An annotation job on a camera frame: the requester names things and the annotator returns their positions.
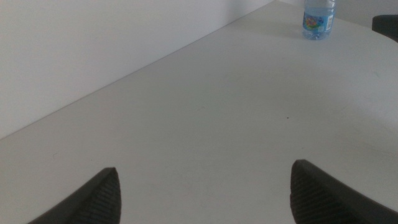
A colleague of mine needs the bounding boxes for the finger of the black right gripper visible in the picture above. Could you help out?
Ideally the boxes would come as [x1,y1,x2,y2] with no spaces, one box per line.
[371,14,398,44]

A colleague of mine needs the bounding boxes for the clear water bottle blue cap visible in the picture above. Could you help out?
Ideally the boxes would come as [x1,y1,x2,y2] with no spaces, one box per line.
[302,0,337,40]

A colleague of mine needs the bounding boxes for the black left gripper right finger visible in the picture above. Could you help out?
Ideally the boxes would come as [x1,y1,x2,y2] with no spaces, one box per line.
[289,159,398,224]

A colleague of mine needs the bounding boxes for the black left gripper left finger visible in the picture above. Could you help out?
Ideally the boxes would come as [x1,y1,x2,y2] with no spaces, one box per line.
[27,167,122,224]

